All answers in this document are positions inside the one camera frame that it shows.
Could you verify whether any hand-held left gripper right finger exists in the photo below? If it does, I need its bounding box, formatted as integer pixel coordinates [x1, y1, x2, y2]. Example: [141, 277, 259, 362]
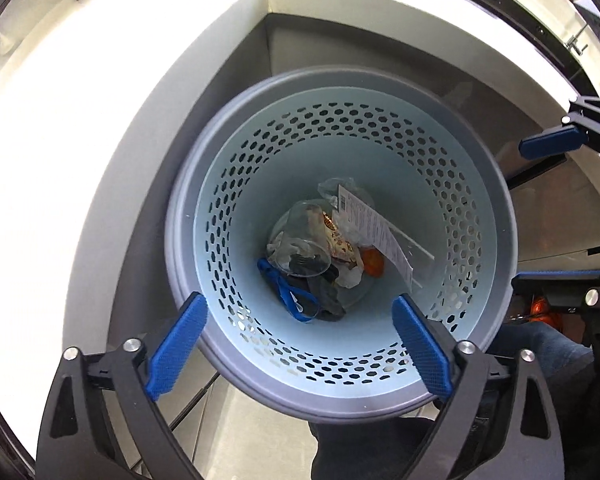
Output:
[391, 294, 566, 480]

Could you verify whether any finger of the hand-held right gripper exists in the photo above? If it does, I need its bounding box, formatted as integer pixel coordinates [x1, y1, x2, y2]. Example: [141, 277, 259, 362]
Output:
[511, 269, 600, 380]
[519, 95, 600, 161]

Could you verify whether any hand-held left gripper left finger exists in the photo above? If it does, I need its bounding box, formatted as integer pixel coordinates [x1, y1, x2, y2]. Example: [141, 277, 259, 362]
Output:
[35, 291, 210, 480]

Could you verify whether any orange peel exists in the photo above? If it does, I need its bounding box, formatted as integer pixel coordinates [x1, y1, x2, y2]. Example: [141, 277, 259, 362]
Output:
[357, 247, 386, 279]

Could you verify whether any white plastic wrap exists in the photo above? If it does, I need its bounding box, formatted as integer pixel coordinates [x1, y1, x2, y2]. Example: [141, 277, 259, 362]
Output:
[334, 260, 366, 290]

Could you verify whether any dark grey cloth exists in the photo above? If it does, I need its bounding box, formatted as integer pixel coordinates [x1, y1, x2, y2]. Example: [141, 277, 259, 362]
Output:
[290, 255, 347, 322]

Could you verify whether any blue strap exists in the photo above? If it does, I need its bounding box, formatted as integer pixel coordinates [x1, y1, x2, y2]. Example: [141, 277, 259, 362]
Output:
[257, 258, 322, 325]

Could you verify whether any red white snack wrapper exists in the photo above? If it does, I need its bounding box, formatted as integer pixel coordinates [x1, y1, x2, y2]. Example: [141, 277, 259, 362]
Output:
[310, 207, 363, 281]

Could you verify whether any paper label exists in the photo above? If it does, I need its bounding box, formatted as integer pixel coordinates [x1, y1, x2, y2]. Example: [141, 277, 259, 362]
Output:
[317, 176, 437, 291]

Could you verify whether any light blue perforated wastebasket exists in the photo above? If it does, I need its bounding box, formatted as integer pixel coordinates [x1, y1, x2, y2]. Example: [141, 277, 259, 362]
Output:
[164, 65, 518, 422]

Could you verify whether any clear plastic cup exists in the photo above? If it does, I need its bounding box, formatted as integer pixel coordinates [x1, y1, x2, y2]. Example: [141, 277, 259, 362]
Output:
[267, 200, 333, 281]

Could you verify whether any orange plastic item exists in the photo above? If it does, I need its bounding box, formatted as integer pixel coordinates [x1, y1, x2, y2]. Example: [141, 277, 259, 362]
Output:
[527, 297, 557, 332]

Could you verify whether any person's blue jeans leg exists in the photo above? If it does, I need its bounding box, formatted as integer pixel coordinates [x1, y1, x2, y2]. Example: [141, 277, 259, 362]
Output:
[490, 320, 597, 411]

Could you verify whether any stainless steel cabinet door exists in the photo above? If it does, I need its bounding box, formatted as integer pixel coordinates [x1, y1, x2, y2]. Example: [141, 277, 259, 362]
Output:
[140, 370, 326, 480]

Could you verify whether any black window frame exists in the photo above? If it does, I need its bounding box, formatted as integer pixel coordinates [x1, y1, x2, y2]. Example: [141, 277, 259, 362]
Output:
[415, 0, 600, 103]

